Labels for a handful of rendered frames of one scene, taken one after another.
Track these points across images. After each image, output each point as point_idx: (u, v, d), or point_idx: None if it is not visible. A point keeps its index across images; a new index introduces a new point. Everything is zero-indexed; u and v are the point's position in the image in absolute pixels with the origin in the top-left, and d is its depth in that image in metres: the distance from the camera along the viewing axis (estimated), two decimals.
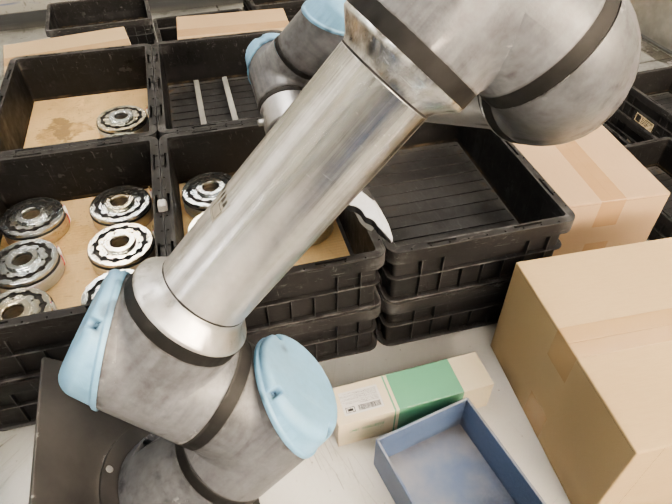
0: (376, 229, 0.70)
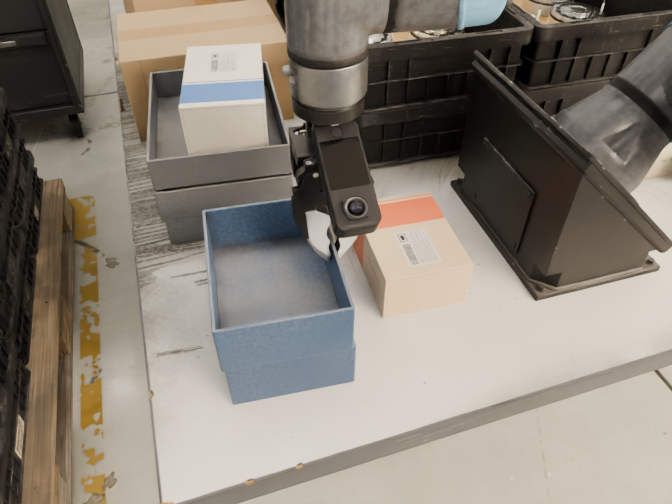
0: (335, 245, 0.68)
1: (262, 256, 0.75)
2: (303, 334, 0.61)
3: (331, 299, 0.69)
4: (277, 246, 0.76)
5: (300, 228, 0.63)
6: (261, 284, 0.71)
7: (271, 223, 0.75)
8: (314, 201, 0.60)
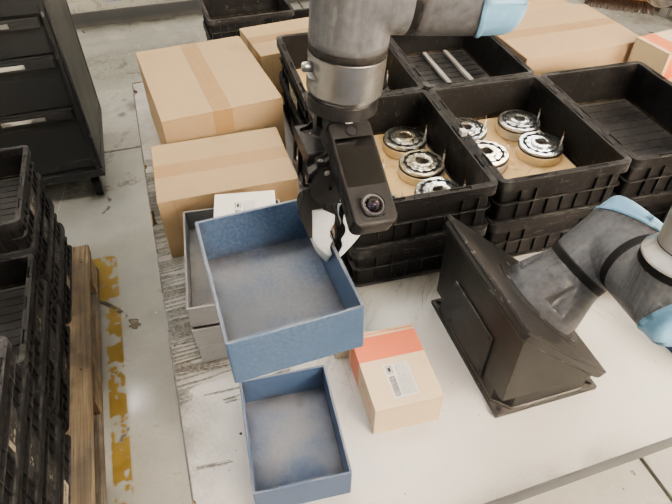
0: (336, 245, 0.68)
1: (258, 262, 0.74)
2: (315, 337, 0.61)
3: (334, 299, 0.69)
4: (272, 251, 0.76)
5: (305, 227, 0.63)
6: (262, 291, 0.71)
7: (264, 229, 0.74)
8: (322, 199, 0.60)
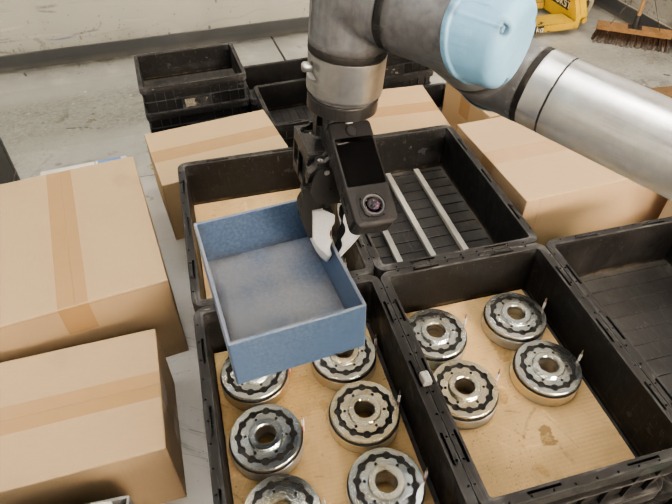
0: (336, 245, 0.68)
1: (257, 263, 0.74)
2: (317, 337, 0.61)
3: (334, 299, 0.69)
4: (271, 252, 0.76)
5: (305, 227, 0.63)
6: (262, 292, 0.70)
7: (263, 230, 0.74)
8: (322, 199, 0.60)
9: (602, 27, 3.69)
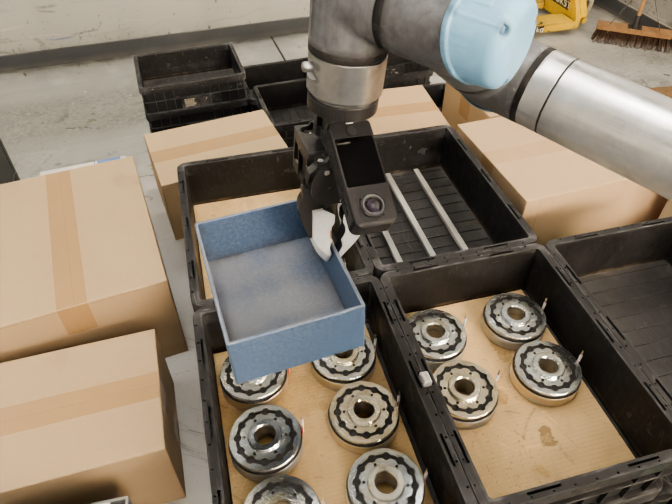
0: (336, 245, 0.68)
1: (258, 263, 0.74)
2: (316, 337, 0.61)
3: (334, 299, 0.69)
4: (272, 252, 0.76)
5: (305, 227, 0.63)
6: (262, 292, 0.70)
7: (264, 229, 0.74)
8: (322, 199, 0.60)
9: (602, 27, 3.69)
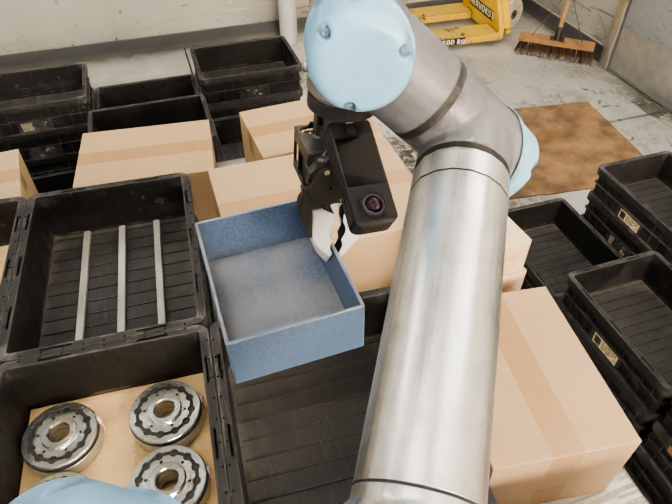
0: (336, 245, 0.68)
1: (258, 263, 0.74)
2: (315, 337, 0.61)
3: (334, 299, 0.69)
4: (272, 252, 0.76)
5: (305, 227, 0.63)
6: (262, 292, 0.71)
7: (264, 229, 0.74)
8: (322, 199, 0.60)
9: (524, 39, 3.56)
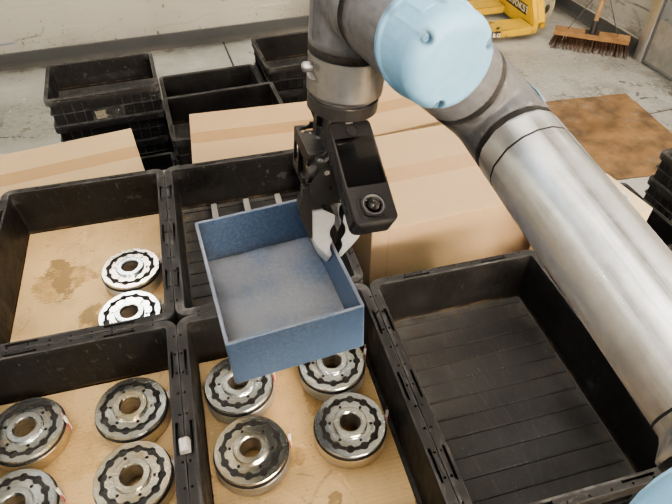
0: (336, 245, 0.68)
1: (258, 263, 0.74)
2: (315, 337, 0.61)
3: (334, 299, 0.69)
4: (272, 251, 0.76)
5: (305, 227, 0.63)
6: (262, 292, 0.71)
7: (264, 229, 0.74)
8: (322, 199, 0.60)
9: (559, 32, 3.61)
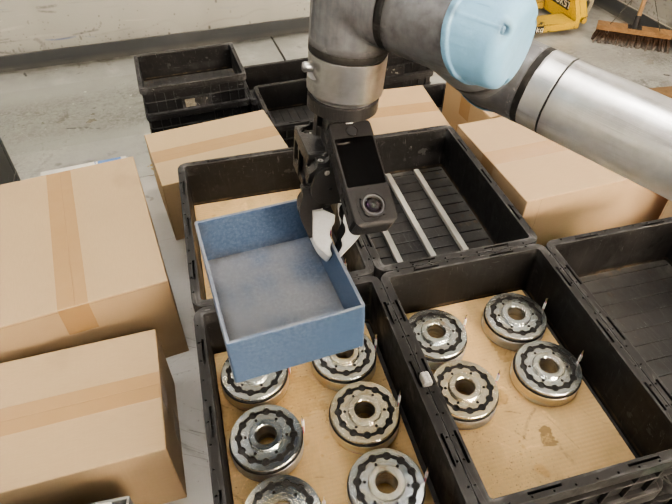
0: (336, 245, 0.68)
1: (257, 263, 0.74)
2: (315, 337, 0.61)
3: (333, 299, 0.69)
4: (271, 251, 0.76)
5: (305, 227, 0.63)
6: (261, 291, 0.70)
7: (264, 229, 0.74)
8: (322, 199, 0.60)
9: (602, 27, 3.69)
